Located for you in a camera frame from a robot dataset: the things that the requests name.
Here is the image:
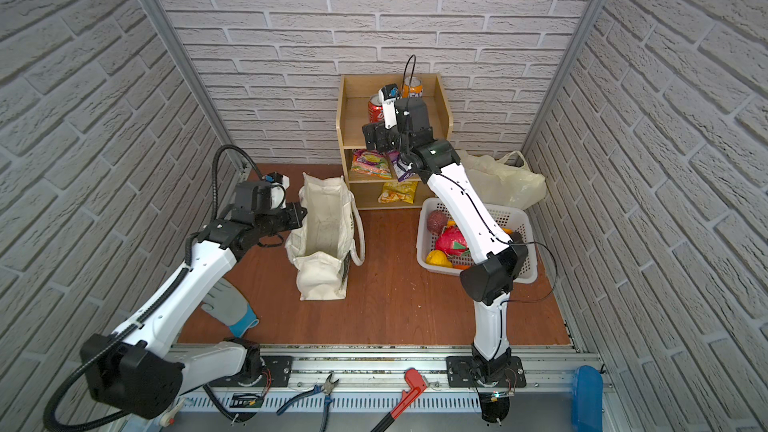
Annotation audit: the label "red cola can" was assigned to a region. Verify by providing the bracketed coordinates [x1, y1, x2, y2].
[368, 94, 384, 123]

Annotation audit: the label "colourful candy snack bag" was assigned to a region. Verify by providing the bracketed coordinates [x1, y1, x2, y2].
[350, 150, 392, 179]

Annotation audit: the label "purple snack bag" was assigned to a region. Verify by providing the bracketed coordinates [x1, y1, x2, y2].
[387, 151, 419, 182]

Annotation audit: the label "white floral canvas tote bag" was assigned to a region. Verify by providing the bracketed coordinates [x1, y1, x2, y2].
[286, 174, 365, 301]

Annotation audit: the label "yellow chips bag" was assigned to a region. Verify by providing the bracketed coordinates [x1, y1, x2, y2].
[377, 181, 418, 205]

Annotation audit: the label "cream plastic grocery bag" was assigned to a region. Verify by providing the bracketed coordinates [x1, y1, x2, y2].
[457, 150, 547, 210]

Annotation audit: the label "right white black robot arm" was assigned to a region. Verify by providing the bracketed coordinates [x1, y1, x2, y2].
[363, 92, 528, 384]

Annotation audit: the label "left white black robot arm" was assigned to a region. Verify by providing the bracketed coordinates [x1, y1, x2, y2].
[80, 172, 307, 419]

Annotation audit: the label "orange Fanta can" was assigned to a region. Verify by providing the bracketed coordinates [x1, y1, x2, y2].
[401, 76, 423, 98]

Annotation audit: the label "wooden shelf unit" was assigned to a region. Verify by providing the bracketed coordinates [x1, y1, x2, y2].
[336, 74, 454, 210]

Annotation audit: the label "grey blue work glove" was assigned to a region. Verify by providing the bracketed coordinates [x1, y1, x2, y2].
[201, 278, 259, 338]

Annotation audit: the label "dark red round fruit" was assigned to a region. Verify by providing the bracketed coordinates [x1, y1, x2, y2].
[426, 210, 449, 236]

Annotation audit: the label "pink dragon fruit toy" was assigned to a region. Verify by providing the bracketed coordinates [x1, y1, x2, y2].
[435, 225, 469, 257]

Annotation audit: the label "yellow lemon toy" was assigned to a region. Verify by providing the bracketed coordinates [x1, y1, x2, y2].
[425, 250, 453, 268]

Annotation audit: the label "white plastic basket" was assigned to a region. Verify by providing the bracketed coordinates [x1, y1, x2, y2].
[416, 197, 538, 284]

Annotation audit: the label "red black clamp tool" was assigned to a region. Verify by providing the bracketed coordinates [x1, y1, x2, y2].
[371, 368, 428, 432]

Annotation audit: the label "blue plastic container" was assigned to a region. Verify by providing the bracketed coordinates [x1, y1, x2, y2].
[571, 365, 604, 432]

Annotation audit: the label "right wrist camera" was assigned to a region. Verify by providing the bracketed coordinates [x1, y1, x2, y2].
[378, 84, 400, 129]

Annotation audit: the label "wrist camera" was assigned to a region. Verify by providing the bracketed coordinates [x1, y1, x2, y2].
[263, 172, 290, 189]
[378, 84, 400, 129]

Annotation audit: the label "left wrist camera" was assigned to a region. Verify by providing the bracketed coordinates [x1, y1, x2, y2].
[263, 172, 290, 189]

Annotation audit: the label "blue handled pliers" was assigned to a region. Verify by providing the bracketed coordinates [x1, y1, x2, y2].
[275, 372, 341, 432]

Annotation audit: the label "aluminium mounting rail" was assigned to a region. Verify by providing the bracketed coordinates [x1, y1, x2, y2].
[211, 345, 603, 414]

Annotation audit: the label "black corrugated cable hose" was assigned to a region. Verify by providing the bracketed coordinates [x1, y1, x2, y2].
[41, 144, 265, 432]

